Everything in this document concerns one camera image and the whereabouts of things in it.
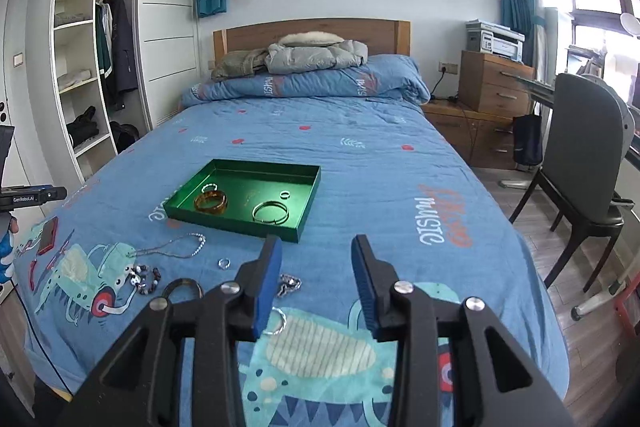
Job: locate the olive green jacket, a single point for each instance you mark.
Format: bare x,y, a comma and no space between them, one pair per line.
237,64

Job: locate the blue dinosaur print bedsheet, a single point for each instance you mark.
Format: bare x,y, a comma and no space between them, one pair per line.
375,187

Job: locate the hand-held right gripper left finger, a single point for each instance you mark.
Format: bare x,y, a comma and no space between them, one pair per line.
267,287

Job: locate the amber bangle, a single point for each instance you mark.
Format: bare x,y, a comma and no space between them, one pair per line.
220,205

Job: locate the dark brown bangle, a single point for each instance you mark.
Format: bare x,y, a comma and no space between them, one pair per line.
180,281

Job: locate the thin silver hoop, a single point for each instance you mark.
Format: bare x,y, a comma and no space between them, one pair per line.
284,322

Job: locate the wooden nightstand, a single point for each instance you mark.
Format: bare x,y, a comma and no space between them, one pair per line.
465,127

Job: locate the green metal tray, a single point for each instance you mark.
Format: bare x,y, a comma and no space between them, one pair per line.
240,187

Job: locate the wooden headboard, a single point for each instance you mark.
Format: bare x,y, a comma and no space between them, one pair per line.
250,34

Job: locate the red frame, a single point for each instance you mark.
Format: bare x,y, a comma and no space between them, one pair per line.
627,307

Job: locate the folded blue quilt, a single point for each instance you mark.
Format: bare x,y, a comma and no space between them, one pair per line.
320,84

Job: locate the thin silver bangle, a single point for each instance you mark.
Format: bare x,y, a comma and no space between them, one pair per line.
254,212

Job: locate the folded black clothes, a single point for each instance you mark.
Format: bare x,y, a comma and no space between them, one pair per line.
82,127

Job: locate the white fur cushion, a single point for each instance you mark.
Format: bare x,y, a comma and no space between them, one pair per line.
310,38

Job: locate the hanging dark clothes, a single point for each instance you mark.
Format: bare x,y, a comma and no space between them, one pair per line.
120,47

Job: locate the wall outlet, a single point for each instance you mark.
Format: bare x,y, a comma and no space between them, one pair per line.
448,68

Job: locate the white printer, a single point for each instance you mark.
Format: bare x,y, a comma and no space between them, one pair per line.
495,39

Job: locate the black tote bag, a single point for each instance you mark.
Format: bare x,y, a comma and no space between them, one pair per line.
527,139

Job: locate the wall light switch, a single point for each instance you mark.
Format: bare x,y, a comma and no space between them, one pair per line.
19,59

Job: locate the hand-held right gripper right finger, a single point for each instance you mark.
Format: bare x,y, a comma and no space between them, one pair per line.
361,287

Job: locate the grey puffer jacket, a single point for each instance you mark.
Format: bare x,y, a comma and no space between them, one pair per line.
310,57

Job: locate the desk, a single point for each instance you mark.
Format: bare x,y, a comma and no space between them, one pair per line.
535,87

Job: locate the white wardrobe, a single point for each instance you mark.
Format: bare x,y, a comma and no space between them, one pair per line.
167,17

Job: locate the grey chair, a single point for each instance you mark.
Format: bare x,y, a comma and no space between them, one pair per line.
580,147

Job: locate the wooden drawer chest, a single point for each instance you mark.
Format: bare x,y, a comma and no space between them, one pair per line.
492,84

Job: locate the round white lamp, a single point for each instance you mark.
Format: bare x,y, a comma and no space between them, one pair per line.
631,24

